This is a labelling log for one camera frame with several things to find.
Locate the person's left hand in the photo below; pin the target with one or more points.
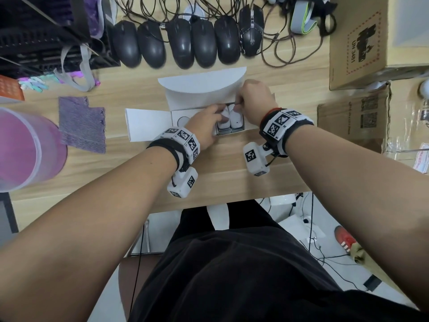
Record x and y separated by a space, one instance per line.
201 127

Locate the orange carton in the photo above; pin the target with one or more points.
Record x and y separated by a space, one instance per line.
10 88

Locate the purple ribbed plastic pieces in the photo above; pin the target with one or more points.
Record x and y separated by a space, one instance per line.
94 16

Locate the pile of colourful plastic clips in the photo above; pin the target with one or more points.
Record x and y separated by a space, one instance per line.
33 83

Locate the red striped shoe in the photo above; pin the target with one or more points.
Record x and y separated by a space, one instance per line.
344 238

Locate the purple cloth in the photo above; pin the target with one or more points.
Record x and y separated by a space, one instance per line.
82 125

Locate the person's right forearm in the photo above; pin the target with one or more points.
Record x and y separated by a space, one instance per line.
362 197

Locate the clear plastic bucket pink bottom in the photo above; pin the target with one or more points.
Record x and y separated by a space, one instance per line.
26 147

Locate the person's right hand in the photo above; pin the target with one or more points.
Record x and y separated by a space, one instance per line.
256 100

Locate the black angular gaming mouse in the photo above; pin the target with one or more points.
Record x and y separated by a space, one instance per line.
251 30

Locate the white round-head device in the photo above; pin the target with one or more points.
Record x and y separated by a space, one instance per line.
425 88

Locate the plain black computer mouse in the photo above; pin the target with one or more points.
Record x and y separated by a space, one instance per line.
227 40
151 45
204 43
126 43
181 45

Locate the white cardboard box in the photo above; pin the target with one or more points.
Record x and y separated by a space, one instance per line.
201 85

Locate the brown chair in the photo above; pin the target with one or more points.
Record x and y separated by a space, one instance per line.
134 281

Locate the tape-wrapped cardboard box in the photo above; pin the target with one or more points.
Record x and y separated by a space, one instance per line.
348 124

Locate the row of black computer mice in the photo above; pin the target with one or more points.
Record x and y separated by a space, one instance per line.
150 6

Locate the grey ribbon loop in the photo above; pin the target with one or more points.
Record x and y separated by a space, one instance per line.
85 67

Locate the white insert tray with holes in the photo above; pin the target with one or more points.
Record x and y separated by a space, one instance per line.
174 115

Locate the white power adapter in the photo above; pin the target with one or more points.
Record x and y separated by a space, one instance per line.
283 199

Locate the cardboard box with black print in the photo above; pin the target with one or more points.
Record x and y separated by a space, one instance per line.
342 63

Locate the person's left forearm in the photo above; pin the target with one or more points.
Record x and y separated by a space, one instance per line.
73 231

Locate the person's black clothing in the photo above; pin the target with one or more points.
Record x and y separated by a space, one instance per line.
234 281

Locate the marker-printed black wrist band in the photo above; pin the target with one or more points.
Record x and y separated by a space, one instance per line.
281 125
181 137

